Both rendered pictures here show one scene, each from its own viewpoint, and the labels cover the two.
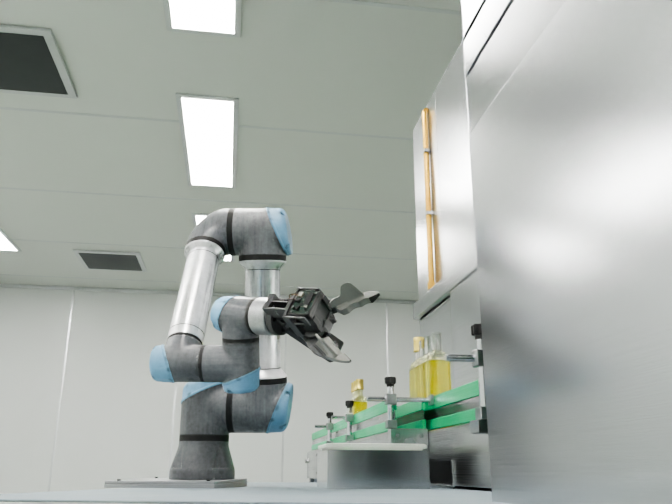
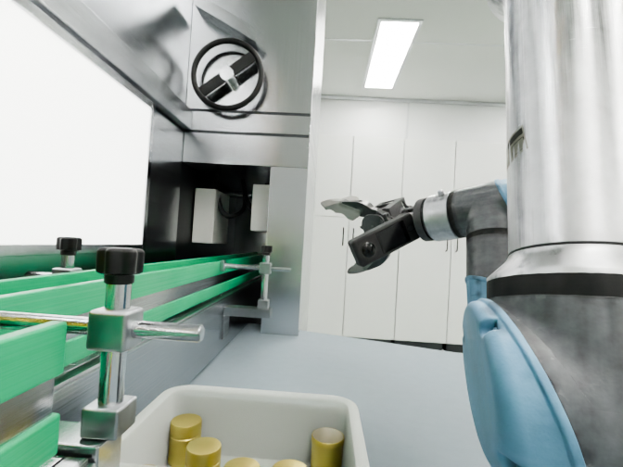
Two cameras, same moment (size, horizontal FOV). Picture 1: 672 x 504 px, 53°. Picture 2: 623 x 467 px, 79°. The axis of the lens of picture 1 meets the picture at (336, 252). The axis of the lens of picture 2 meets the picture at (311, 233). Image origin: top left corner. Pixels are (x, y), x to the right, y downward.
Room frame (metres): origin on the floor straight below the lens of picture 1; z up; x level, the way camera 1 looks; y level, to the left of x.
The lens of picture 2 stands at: (1.94, 0.04, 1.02)
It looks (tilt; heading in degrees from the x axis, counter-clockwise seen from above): 1 degrees up; 191
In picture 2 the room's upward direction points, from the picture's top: 3 degrees clockwise
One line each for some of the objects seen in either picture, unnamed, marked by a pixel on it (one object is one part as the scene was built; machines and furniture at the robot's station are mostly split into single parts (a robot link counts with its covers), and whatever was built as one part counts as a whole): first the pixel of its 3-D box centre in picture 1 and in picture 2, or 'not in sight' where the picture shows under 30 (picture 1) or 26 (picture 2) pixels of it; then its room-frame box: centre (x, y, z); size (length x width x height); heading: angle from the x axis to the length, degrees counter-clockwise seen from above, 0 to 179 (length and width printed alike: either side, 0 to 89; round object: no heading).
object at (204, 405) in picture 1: (208, 406); not in sight; (1.67, 0.30, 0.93); 0.13 x 0.12 x 0.14; 87
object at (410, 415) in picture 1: (359, 432); not in sight; (2.62, -0.09, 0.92); 1.75 x 0.01 x 0.08; 9
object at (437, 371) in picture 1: (438, 391); not in sight; (1.81, -0.27, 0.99); 0.06 x 0.06 x 0.21; 8
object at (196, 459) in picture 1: (203, 456); not in sight; (1.67, 0.31, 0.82); 0.15 x 0.15 x 0.10
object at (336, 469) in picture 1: (382, 469); not in sight; (1.59, -0.11, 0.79); 0.27 x 0.17 x 0.08; 99
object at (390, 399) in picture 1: (400, 402); (81, 336); (1.71, -0.16, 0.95); 0.17 x 0.03 x 0.12; 99
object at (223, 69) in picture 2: not in sight; (228, 76); (0.93, -0.43, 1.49); 0.21 x 0.05 x 0.21; 99
